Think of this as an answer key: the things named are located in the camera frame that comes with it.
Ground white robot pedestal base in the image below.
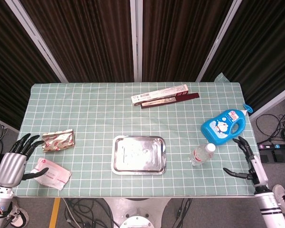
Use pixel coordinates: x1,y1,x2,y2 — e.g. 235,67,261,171
104,197,172,228

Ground gold red snack packet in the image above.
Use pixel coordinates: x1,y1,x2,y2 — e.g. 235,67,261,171
41,129,76,152

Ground clear bottle with white cap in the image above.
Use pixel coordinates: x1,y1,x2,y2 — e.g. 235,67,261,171
189,142,216,166

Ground silver metal tray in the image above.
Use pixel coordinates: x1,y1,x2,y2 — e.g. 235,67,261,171
111,135,167,176

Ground black power strip numbered switches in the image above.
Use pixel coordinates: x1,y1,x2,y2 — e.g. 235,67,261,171
257,142,285,163

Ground white partition post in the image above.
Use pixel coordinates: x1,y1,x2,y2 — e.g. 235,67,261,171
0,114,20,133
195,0,243,83
129,0,143,83
248,82,285,120
4,0,69,83

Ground long white chopstick box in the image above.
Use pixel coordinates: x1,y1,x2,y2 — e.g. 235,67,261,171
131,84,189,106

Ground black cable bundle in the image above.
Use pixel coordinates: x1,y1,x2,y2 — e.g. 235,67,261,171
61,198,121,228
255,94,285,144

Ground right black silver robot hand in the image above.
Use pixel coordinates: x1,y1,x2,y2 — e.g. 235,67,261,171
223,136,269,187

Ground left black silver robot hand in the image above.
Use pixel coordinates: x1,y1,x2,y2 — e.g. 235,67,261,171
0,133,49,188

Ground long dark red chopstick box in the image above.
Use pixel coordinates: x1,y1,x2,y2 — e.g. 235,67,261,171
140,93,200,109

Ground green white checked tablecloth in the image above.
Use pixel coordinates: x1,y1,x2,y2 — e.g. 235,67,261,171
13,72,262,199

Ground blue cartoon detergent bottle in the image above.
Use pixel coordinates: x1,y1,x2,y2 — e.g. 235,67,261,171
200,104,254,146

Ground pink white paper packet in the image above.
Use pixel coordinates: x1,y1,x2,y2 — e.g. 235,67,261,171
30,157,72,191

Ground white black sneaker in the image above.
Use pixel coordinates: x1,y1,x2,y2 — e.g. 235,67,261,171
4,201,29,228
272,184,285,216

